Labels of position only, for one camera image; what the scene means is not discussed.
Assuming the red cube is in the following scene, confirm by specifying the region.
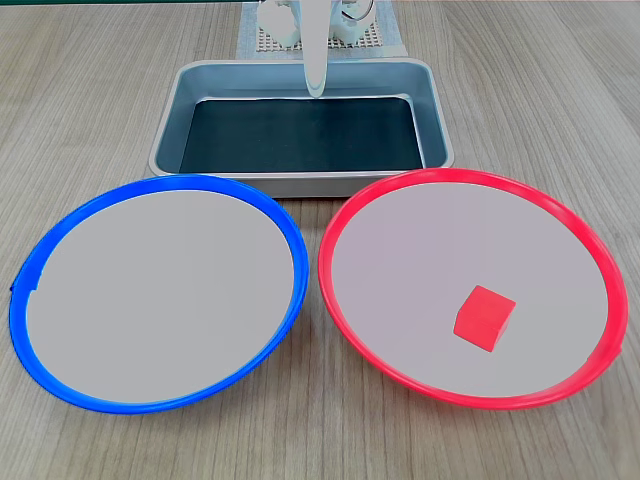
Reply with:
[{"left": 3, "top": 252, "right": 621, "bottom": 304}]
[{"left": 452, "top": 284, "right": 518, "bottom": 355}]

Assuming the black tray mat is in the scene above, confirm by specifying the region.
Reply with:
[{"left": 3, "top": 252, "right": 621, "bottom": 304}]
[{"left": 179, "top": 96, "right": 427, "bottom": 174}]

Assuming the steel tray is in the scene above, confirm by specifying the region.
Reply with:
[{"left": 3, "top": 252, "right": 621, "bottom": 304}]
[{"left": 148, "top": 58, "right": 455, "bottom": 200}]

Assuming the white plate red rim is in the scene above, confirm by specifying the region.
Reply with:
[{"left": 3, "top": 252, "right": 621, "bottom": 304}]
[{"left": 317, "top": 167, "right": 629, "bottom": 412}]

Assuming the white plate blue rim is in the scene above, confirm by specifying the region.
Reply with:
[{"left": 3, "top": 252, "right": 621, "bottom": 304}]
[{"left": 8, "top": 173, "right": 311, "bottom": 415}]

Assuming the pale perforated base plate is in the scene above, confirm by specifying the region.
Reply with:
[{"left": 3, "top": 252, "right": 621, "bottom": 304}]
[{"left": 255, "top": 19, "right": 384, "bottom": 54}]

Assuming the pale sheet under base plate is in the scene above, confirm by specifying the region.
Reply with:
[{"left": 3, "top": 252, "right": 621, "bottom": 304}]
[{"left": 235, "top": 0, "right": 409, "bottom": 60}]

